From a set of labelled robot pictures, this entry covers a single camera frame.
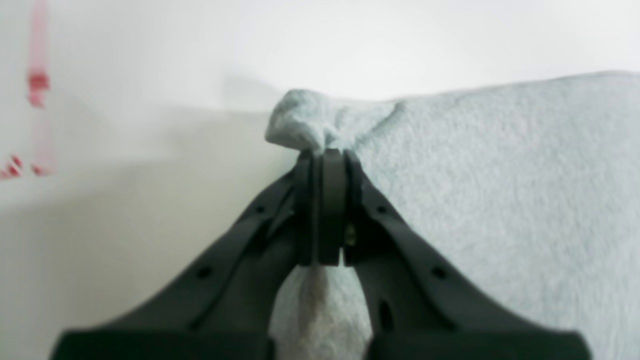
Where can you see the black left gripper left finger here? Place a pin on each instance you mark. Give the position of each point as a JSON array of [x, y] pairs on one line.
[[220, 306]]

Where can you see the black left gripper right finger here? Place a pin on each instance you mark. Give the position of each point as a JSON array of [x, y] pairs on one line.
[[420, 306]]

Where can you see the grey t-shirt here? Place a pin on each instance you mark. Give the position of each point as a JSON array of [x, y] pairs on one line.
[[530, 189]]

